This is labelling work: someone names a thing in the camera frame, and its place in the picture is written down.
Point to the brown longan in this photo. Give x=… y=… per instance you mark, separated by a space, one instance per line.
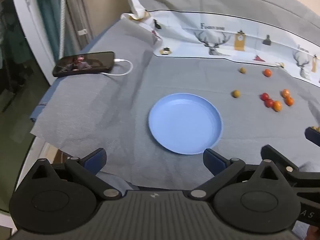
x=242 y=70
x=236 y=93
x=317 y=129

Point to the blue plate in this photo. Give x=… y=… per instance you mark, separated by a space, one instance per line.
x=185 y=125

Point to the black smartphone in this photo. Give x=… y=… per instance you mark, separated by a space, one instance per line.
x=82 y=63

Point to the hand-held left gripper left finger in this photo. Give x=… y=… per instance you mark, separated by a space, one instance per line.
x=96 y=160

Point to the plastic-wrapped small orange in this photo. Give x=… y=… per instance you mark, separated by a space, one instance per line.
x=285 y=93

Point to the teal curtain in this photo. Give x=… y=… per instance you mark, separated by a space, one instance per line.
x=46 y=5

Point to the white door frame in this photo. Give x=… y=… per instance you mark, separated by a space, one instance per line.
x=30 y=30

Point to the grey curtain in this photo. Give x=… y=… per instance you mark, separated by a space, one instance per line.
x=77 y=10

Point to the white clip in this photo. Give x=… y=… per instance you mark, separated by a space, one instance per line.
x=81 y=32

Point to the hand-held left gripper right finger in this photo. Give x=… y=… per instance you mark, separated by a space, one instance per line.
x=212 y=161

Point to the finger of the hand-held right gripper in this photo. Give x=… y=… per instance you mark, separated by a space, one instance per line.
x=312 y=135
x=280 y=160

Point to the red cherry tomato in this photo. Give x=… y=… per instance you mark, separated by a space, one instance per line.
x=268 y=103
x=265 y=96

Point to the grey cloth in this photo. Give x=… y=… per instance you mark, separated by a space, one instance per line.
x=100 y=105

